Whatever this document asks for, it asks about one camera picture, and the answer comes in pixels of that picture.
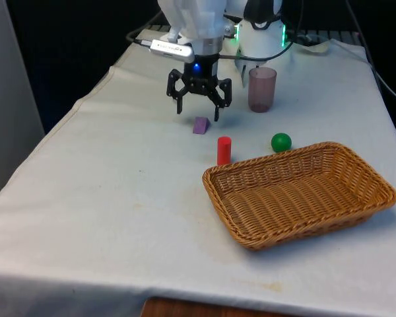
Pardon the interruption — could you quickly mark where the green ball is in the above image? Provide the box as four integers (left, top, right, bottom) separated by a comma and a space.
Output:
271, 132, 293, 154

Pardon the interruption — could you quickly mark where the purple triangular block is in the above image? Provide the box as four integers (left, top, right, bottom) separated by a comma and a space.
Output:
192, 116, 212, 136

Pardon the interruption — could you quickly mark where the see-through pink cup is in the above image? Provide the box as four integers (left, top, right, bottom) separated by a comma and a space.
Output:
247, 67, 278, 114

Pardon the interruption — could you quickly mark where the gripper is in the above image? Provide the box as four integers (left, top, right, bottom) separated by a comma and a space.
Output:
166, 53, 233, 123

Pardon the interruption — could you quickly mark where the wicker basket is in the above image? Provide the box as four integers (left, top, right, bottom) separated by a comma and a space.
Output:
201, 141, 396, 252

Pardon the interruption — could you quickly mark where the black cable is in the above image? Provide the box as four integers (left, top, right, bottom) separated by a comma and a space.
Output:
217, 0, 305, 62
126, 11, 168, 46
344, 0, 396, 105

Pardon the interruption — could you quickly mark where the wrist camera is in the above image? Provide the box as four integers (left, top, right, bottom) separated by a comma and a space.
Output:
147, 38, 196, 63

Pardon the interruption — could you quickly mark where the red cylinder block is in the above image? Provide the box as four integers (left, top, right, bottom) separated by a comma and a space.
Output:
216, 135, 233, 166

